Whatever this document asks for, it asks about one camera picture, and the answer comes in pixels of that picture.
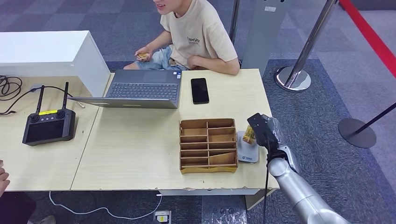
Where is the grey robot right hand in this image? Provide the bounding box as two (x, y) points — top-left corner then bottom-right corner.
(263, 115), (290, 155)

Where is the thin black cable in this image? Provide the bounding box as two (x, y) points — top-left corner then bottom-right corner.
(0, 85), (86, 117)

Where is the black smartphone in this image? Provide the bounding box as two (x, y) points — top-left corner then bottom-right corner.
(190, 77), (210, 105)

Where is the steel floor socket plate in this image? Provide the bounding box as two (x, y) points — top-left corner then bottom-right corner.
(154, 210), (172, 224)

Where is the person's right hand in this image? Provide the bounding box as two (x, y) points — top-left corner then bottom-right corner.
(134, 46), (154, 62)

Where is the thin chrome pole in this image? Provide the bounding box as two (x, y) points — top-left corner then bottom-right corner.
(228, 0), (241, 44)

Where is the person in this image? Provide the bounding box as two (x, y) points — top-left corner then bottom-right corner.
(0, 160), (57, 224)
(123, 0), (241, 76)

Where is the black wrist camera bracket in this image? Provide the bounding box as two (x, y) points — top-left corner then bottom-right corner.
(247, 112), (276, 148)

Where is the black remote controller with antennas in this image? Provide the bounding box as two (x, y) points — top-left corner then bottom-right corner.
(22, 82), (77, 147)

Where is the red barrier belt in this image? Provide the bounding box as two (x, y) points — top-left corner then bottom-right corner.
(339, 0), (396, 78)

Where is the white card reader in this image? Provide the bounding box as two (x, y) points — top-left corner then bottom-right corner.
(236, 131), (260, 164)

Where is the black stanchion post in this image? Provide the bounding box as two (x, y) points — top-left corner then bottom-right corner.
(338, 102), (396, 149)

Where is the white box cabinet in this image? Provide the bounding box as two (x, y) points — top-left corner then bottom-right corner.
(0, 30), (111, 98)

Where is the grey kiosk panel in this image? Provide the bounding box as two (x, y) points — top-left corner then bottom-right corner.
(241, 0), (293, 78)

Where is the chrome stanchion post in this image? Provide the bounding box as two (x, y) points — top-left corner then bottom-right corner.
(274, 0), (338, 93)

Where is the black coiled cable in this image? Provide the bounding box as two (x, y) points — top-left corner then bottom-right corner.
(0, 75), (23, 102)

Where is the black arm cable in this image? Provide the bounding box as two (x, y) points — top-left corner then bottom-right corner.
(262, 148), (273, 224)

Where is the person's left hand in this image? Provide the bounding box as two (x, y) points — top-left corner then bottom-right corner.
(186, 56), (200, 69)

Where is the cardboard compartment organizer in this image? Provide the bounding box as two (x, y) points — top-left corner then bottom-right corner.
(178, 118), (239, 175)

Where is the white floor cable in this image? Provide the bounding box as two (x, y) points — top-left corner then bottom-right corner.
(49, 191), (163, 221)

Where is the grey open laptop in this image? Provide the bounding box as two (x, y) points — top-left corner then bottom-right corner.
(67, 69), (183, 109)

